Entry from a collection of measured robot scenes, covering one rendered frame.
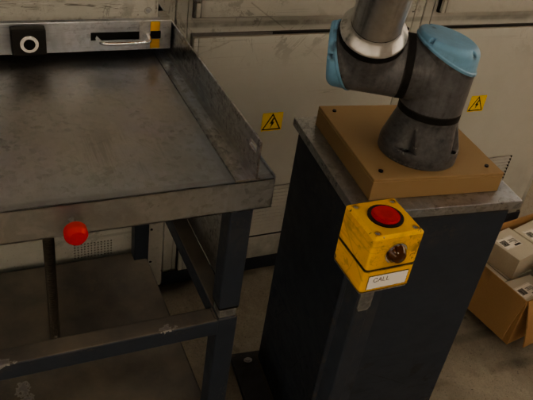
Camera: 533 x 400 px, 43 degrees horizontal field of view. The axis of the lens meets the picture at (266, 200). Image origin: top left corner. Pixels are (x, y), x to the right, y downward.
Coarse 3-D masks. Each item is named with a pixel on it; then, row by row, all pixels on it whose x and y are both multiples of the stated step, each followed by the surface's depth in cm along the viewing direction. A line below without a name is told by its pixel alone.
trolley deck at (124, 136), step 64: (0, 64) 123; (64, 64) 126; (128, 64) 130; (0, 128) 105; (64, 128) 108; (128, 128) 110; (192, 128) 113; (0, 192) 92; (64, 192) 94; (128, 192) 96; (192, 192) 99; (256, 192) 104
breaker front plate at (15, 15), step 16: (0, 0) 117; (16, 0) 118; (32, 0) 119; (48, 0) 121; (64, 0) 122; (80, 0) 123; (96, 0) 124; (112, 0) 125; (128, 0) 126; (144, 0) 127; (0, 16) 119; (16, 16) 120; (32, 16) 121; (48, 16) 122; (64, 16) 123; (80, 16) 124; (96, 16) 126; (112, 16) 127; (128, 16) 128; (144, 16) 129
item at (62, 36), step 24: (0, 24) 118; (24, 24) 120; (48, 24) 122; (72, 24) 123; (96, 24) 125; (120, 24) 127; (168, 24) 131; (0, 48) 121; (48, 48) 124; (72, 48) 126; (96, 48) 128; (120, 48) 130
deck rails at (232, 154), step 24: (168, 48) 137; (192, 48) 123; (168, 72) 128; (192, 72) 124; (192, 96) 122; (216, 96) 114; (216, 120) 116; (240, 120) 105; (216, 144) 109; (240, 144) 106; (240, 168) 104
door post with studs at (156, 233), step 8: (160, 0) 151; (168, 0) 152; (168, 8) 153; (152, 224) 188; (160, 224) 189; (152, 232) 190; (160, 232) 191; (152, 240) 192; (160, 240) 193; (152, 248) 193; (160, 248) 195; (152, 256) 195; (160, 256) 196; (152, 264) 197; (160, 264) 198
